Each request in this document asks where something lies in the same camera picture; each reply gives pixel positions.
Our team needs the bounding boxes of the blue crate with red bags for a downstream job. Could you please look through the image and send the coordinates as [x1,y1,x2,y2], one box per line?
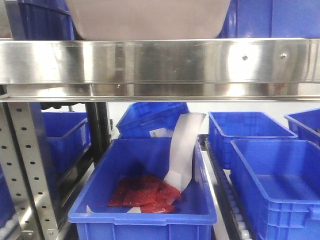
[68,138,217,240]

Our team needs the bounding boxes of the white plastic bin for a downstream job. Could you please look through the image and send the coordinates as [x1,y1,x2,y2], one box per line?
[66,0,230,41]

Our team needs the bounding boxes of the white paper strip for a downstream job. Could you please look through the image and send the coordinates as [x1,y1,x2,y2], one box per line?
[163,112,206,192]

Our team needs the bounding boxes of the perforated steel shelf upright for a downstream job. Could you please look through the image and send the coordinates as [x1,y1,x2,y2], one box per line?
[0,102,62,240]

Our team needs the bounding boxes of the blue crate back centre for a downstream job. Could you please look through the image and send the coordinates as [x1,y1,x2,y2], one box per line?
[116,101,189,139]

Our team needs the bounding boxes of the blue crate upper right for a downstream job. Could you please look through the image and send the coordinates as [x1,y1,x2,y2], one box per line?
[218,0,320,39]

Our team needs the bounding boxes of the blue crate front right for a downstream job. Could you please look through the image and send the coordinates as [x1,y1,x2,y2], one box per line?
[230,140,320,240]

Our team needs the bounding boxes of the stainless steel shelf rail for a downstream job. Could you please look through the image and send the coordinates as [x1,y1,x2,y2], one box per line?
[0,38,320,102]

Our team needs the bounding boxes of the blue crate back right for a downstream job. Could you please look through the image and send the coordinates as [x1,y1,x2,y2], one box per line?
[208,111,298,170]

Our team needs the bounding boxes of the blue crate upper left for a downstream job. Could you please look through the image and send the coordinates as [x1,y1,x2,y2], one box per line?
[18,0,75,41]

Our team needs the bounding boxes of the blue crate left lower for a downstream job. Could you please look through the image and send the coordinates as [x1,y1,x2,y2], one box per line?
[42,111,91,174]

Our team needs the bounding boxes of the white roller conveyor track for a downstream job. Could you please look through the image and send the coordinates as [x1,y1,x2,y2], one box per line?
[203,139,256,240]

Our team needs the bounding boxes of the red plastic bags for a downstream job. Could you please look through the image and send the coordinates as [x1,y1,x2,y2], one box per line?
[108,174,181,214]

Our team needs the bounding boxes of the blue crate far right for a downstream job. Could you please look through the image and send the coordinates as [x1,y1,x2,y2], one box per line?
[284,108,320,146]

